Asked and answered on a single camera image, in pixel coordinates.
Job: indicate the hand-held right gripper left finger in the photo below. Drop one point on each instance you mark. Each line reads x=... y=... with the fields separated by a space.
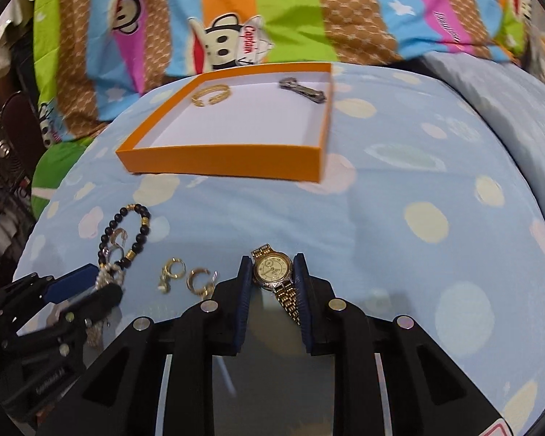
x=243 y=304

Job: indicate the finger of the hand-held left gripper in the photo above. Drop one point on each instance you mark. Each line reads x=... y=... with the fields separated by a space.
x=70 y=279
x=97 y=297

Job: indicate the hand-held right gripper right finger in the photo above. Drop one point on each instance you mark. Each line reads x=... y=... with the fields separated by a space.
x=302 y=304

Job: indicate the gold wristwatch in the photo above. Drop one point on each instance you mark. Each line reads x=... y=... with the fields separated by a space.
x=271 y=270

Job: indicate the gold hoop earring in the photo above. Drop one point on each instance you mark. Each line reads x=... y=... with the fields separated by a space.
x=113 y=237
x=191 y=281

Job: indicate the gold hoop earring pearl drop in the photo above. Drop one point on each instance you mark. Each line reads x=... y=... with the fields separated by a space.
x=167 y=270

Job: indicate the orange shallow box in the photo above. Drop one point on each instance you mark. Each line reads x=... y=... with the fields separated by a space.
x=236 y=120

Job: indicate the silver wristwatch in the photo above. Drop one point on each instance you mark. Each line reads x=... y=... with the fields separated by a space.
x=306 y=93

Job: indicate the electric fan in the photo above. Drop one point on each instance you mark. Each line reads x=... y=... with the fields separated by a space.
x=2 y=150

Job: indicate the hanging clothes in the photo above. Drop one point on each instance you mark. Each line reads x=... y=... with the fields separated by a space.
x=9 y=45

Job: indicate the light blue pillow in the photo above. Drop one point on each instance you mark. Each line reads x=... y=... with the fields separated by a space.
x=517 y=113

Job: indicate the striped cartoon monkey blanket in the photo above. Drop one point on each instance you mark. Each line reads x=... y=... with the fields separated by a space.
x=290 y=9

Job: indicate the grey floral cloth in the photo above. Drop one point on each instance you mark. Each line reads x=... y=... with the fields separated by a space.
x=542 y=50

